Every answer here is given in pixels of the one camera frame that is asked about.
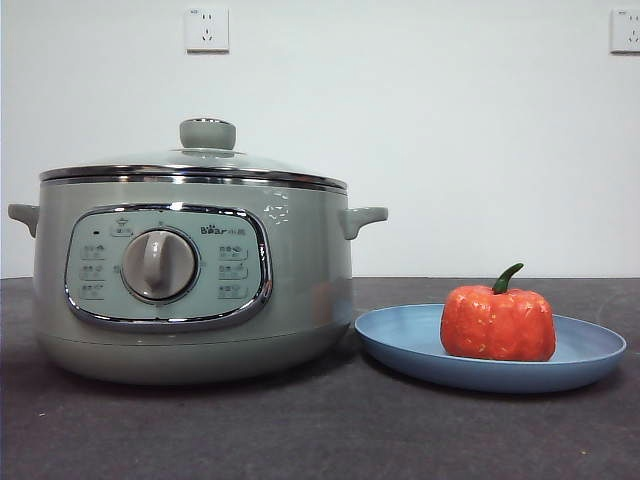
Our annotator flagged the glass lid with green knob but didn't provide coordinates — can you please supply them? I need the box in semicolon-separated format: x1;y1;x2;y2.
39;117;348;192

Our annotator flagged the orange pumpkin with green stem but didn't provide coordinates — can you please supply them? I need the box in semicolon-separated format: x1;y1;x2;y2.
439;262;557;363

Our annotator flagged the blue round plate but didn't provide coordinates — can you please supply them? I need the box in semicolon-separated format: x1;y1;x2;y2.
353;303;629;394

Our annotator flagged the white wall socket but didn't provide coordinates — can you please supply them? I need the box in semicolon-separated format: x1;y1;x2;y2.
609;8;640;55
185;6;231;54

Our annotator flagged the sage green electric steamer pot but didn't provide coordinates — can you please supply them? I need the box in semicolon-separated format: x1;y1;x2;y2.
6;175;390;387

